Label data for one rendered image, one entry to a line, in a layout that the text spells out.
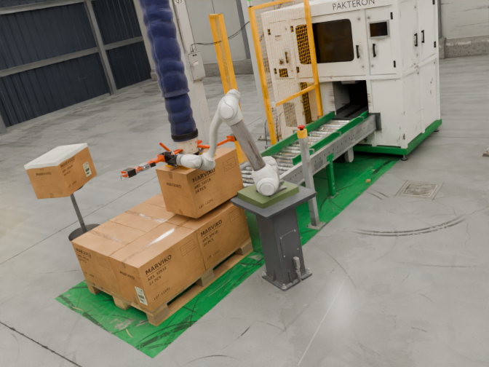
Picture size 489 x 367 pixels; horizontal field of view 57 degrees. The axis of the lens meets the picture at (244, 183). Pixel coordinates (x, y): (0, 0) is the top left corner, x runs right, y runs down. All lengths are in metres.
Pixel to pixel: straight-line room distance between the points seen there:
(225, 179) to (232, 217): 0.36
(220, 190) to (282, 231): 0.69
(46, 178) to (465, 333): 4.12
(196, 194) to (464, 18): 9.35
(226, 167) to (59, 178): 1.99
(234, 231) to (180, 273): 0.67
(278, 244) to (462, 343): 1.41
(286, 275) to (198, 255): 0.75
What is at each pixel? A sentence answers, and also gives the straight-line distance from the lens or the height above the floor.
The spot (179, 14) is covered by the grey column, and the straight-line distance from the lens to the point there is 5.12.
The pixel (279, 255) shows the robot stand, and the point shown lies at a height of 0.30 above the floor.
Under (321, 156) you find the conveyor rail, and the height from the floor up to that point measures 0.53.
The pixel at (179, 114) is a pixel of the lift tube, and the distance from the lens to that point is 3.70.
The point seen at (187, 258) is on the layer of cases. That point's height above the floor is 0.36.
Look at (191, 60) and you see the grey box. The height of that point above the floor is 1.69.
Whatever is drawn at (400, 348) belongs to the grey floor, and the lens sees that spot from 3.21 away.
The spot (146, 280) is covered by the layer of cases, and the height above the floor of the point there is 0.41.
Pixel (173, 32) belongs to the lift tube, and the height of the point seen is 2.06.
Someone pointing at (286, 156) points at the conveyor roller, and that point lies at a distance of 5.03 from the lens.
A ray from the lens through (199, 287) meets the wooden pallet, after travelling 3.99.
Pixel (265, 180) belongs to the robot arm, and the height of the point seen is 1.01.
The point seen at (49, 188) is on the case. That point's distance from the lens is 5.28.
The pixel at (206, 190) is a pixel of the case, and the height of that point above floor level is 0.81.
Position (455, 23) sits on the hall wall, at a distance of 12.09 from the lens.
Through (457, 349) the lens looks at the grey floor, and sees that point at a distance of 3.23.
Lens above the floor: 2.20
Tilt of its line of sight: 22 degrees down
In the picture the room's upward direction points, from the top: 12 degrees counter-clockwise
